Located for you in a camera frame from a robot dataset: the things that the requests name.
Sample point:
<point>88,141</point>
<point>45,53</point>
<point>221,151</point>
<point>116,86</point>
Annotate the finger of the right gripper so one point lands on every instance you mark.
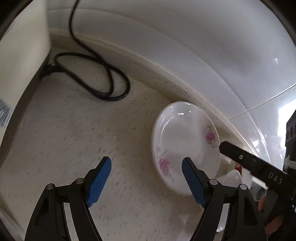
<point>248,161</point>

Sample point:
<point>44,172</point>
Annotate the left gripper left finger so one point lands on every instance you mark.
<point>48,221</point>

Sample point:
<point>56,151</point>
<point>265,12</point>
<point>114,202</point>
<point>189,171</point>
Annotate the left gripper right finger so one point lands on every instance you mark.
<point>244,221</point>

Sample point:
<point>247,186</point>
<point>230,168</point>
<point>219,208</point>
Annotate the plain white bowl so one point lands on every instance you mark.
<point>231,179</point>

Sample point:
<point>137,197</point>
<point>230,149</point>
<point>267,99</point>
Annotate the floral plate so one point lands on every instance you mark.
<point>184,130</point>

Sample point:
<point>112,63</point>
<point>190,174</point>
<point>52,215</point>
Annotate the right hand in glove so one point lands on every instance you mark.
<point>278,215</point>

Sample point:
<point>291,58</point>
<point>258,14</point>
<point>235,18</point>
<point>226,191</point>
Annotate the black stove top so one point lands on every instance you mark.
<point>257,192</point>

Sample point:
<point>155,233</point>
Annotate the red and white bowl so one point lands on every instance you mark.
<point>238,167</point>

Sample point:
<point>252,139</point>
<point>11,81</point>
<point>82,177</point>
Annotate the cream electric rice cooker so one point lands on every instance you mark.
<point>25,49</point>

